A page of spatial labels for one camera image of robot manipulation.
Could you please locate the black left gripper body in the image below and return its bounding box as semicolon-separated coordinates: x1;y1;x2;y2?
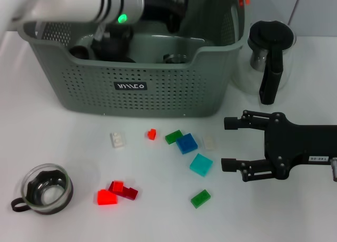
141;0;189;34

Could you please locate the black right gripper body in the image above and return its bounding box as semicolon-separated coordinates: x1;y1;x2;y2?
263;112;337;181

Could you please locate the grey-green perforated storage bin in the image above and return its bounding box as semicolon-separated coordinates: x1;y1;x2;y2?
17;0;251;119

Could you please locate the small black clay teacup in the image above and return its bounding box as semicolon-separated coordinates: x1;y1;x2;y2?
69;45;90;60

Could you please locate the cyan toy brick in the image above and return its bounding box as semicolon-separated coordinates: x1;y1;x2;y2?
189;153;214;177

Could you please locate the white toy brick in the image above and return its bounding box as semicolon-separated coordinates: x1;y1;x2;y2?
202;135;218;151
110;131;126;149

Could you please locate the green toy brick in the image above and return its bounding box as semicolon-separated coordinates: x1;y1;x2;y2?
191;189;212;208
165;130;184;145

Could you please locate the blue toy brick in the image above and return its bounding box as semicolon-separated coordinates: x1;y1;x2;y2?
175;133;199;155

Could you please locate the black clay teapot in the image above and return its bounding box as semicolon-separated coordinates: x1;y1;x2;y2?
91;24;134;62

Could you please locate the glass pitcher black lid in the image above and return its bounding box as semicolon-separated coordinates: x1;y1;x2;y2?
231;20;297;106

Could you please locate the dark red toy brick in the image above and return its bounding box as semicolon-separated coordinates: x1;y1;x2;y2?
108;180;138;201

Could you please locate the bright red sloped brick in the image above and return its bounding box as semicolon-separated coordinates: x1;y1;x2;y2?
97;189;118;206

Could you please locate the right wrist metal cable connector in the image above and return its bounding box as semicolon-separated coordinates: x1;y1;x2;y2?
330;157;337;182

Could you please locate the wrist metal cable connector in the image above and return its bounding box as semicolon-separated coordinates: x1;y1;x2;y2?
330;157;337;182
94;23;106;41

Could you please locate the left wrist metal cable connector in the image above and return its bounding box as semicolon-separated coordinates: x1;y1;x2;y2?
94;23;106;41

